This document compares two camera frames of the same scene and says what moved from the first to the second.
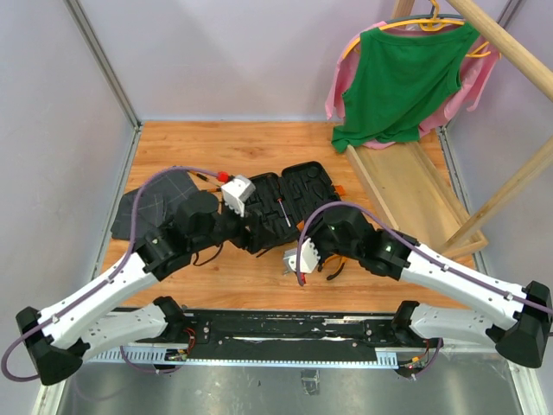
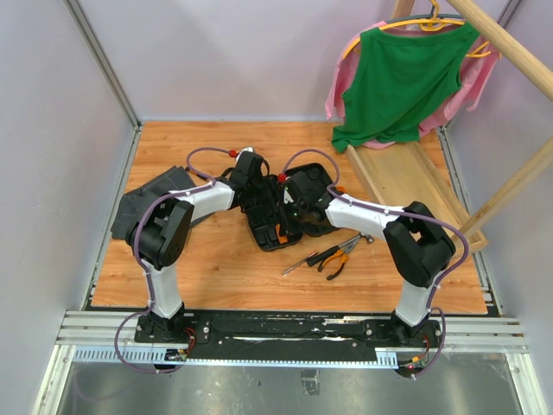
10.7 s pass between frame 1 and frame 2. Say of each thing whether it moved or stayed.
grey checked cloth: stayed
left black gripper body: moved
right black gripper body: moved
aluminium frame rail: stayed
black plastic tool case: stayed
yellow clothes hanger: stayed
